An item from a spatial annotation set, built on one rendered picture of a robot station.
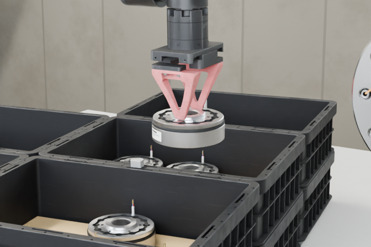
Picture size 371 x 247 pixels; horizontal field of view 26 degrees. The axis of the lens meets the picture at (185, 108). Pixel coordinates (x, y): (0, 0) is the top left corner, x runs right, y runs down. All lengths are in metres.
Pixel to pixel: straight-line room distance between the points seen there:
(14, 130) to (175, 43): 0.72
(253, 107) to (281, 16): 1.85
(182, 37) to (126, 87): 3.04
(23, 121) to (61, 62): 2.65
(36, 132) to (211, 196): 0.58
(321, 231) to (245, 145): 0.26
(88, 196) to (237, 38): 2.49
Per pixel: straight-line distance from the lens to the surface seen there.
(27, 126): 1.72
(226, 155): 1.54
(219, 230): 1.04
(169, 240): 1.27
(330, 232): 1.67
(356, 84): 0.89
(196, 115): 1.13
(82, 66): 4.28
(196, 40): 1.09
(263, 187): 1.24
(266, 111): 1.82
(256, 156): 1.52
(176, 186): 1.26
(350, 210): 1.79
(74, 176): 1.33
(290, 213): 1.43
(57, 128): 1.68
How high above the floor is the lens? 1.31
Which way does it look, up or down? 13 degrees down
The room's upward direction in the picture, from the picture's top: straight up
